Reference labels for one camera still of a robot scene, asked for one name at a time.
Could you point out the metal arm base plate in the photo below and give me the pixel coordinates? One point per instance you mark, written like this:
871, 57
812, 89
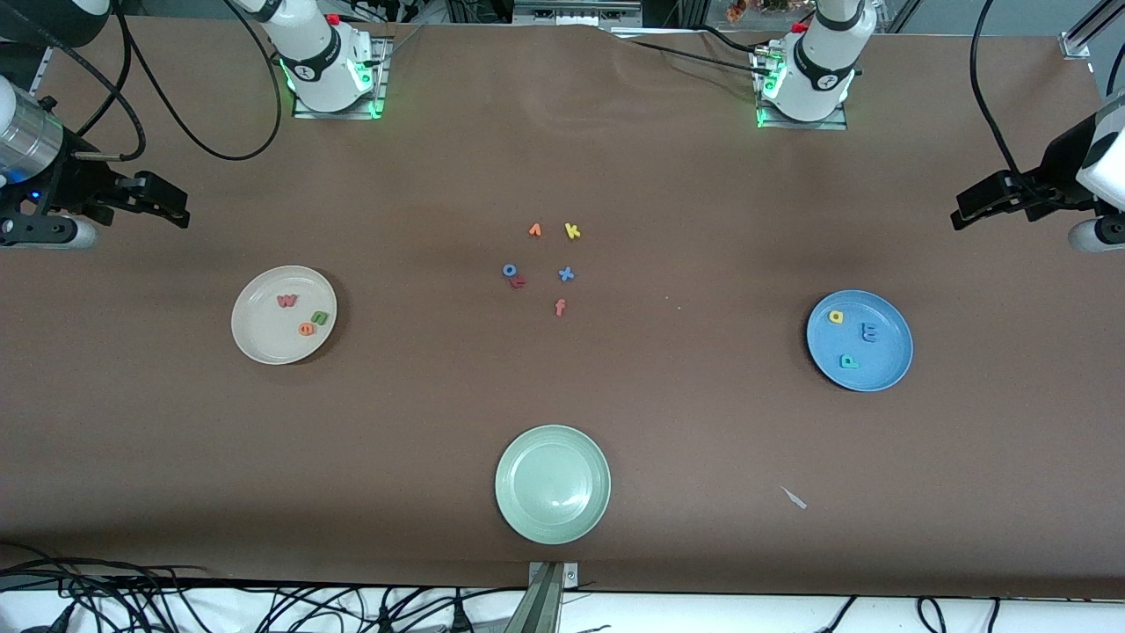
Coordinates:
804, 125
338, 113

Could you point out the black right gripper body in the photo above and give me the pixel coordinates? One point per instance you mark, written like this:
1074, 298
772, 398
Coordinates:
67, 186

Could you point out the aluminium edge rail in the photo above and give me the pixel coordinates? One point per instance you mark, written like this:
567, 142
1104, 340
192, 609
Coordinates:
39, 75

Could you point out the blue plate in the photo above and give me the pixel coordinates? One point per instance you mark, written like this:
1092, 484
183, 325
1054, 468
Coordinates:
888, 360

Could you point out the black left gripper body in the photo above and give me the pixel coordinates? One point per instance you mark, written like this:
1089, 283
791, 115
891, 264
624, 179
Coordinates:
1054, 178

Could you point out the beige brown plate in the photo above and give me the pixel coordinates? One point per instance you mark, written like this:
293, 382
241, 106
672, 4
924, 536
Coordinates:
264, 330

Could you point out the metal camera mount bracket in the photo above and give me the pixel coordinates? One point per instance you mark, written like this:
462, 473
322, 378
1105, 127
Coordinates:
547, 598

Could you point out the pale green plate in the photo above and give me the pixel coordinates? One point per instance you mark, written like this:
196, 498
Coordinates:
552, 483

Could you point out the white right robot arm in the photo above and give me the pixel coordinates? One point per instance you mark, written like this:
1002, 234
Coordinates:
321, 66

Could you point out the blue foam letter m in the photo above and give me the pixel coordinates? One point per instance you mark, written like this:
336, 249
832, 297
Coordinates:
865, 332

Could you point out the brown table cover sheet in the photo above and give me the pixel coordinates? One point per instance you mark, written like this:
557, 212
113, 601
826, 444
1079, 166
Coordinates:
615, 158

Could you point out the aluminium frame profile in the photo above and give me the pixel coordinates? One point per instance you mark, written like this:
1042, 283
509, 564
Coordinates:
1085, 35

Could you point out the small white paper scrap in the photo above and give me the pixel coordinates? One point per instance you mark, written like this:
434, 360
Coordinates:
794, 498

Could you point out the grey box behind table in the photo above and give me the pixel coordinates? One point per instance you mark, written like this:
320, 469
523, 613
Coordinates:
576, 10

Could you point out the orange brown background object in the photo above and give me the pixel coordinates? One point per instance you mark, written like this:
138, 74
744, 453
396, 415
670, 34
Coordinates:
738, 10

